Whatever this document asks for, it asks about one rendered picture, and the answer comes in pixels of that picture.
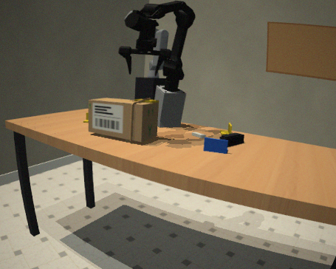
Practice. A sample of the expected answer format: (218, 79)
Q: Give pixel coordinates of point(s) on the dark blue flat panel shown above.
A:
(215, 145)

